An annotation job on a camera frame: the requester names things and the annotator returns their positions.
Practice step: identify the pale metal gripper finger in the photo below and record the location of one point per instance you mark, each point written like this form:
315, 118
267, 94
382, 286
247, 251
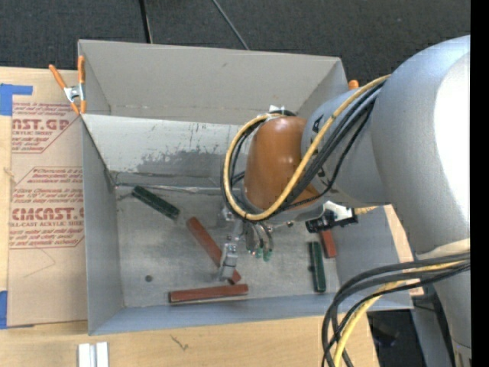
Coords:
227, 215
229, 260

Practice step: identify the red-brown flat block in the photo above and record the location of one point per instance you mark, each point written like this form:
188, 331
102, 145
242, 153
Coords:
328, 245
202, 237
208, 293

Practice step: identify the grey metal bin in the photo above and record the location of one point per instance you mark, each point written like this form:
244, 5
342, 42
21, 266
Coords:
160, 243

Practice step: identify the dark green flat block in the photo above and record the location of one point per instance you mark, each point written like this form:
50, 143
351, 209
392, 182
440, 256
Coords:
156, 202
317, 266

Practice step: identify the brown cardboard board, red print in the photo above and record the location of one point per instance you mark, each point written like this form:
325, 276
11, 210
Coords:
46, 273

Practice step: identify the black cylinder on white bracket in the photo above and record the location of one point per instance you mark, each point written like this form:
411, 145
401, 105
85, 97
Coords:
335, 213

